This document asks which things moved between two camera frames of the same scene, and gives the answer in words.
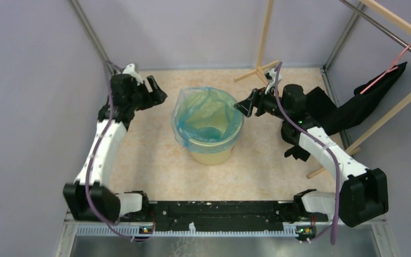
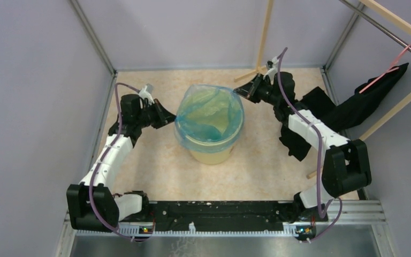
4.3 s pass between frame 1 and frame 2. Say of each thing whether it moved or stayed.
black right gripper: moved
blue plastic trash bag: stayed
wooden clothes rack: stayed
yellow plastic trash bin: stayed
